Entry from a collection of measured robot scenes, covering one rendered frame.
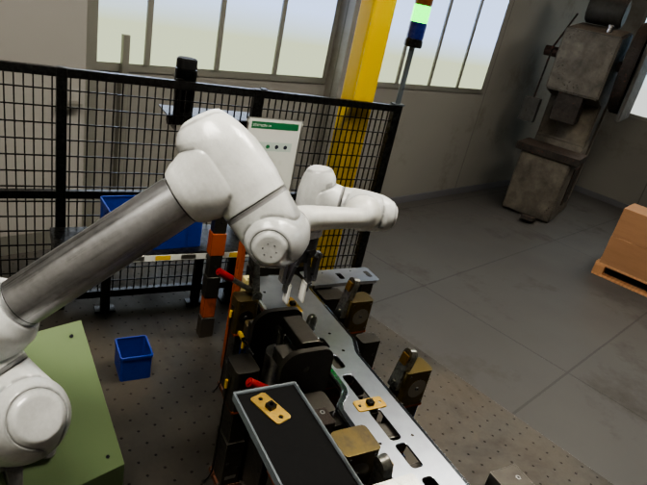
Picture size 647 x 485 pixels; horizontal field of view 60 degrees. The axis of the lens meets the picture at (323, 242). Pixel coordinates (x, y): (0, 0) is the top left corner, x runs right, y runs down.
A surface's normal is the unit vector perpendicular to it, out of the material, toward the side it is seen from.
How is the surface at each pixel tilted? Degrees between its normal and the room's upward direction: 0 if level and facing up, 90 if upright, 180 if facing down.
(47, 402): 56
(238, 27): 90
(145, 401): 0
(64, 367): 47
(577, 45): 92
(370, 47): 90
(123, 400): 0
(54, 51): 90
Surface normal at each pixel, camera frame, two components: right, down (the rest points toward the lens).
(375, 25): 0.46, 0.45
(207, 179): -0.04, 0.16
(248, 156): 0.49, -0.22
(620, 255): -0.65, 0.19
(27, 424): 0.71, -0.22
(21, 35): 0.67, 0.43
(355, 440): 0.20, -0.89
